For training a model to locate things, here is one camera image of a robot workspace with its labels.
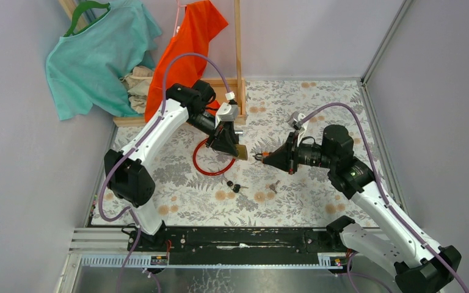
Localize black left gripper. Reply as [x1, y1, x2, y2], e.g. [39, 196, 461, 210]
[183, 109, 240, 156]

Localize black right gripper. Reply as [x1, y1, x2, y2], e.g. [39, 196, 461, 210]
[263, 131, 335, 175]

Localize brass padlock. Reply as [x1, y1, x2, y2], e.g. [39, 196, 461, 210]
[235, 144, 249, 161]

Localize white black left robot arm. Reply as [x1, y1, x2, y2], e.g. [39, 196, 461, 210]
[104, 80, 247, 251]

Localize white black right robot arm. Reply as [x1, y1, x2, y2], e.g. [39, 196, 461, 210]
[254, 125, 462, 292]

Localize orange black padlock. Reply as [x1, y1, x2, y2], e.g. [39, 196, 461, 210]
[253, 153, 264, 161]

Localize floral table mat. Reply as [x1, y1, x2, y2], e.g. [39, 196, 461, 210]
[89, 79, 399, 228]

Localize black headed keys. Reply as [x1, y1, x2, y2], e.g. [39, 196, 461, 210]
[224, 178, 248, 195]

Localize wooden clothes rack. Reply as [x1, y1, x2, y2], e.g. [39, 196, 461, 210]
[58, 0, 247, 127]

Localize beige crumpled cloth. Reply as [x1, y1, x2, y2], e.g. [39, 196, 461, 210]
[120, 66, 153, 114]

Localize orange shirt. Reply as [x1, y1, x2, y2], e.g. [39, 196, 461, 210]
[144, 1, 228, 122]

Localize pink clothes hanger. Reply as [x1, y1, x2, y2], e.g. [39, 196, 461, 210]
[172, 0, 187, 37]

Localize teal shirt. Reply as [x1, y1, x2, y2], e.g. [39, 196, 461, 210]
[46, 1, 162, 121]

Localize green clothes hanger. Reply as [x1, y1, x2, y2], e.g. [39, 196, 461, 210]
[60, 1, 111, 37]

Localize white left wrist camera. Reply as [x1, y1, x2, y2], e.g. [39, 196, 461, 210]
[215, 103, 239, 124]

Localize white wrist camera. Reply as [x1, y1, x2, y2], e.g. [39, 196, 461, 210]
[287, 111, 308, 134]
[215, 103, 239, 124]

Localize silver keys on ring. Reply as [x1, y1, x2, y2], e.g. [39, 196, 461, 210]
[268, 180, 280, 194]

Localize red cable lock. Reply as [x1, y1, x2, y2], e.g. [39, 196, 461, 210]
[192, 137, 241, 177]

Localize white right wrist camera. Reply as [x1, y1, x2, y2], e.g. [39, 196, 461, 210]
[287, 111, 308, 134]

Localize aluminium frame rail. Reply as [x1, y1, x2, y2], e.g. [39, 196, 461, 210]
[361, 0, 415, 87]

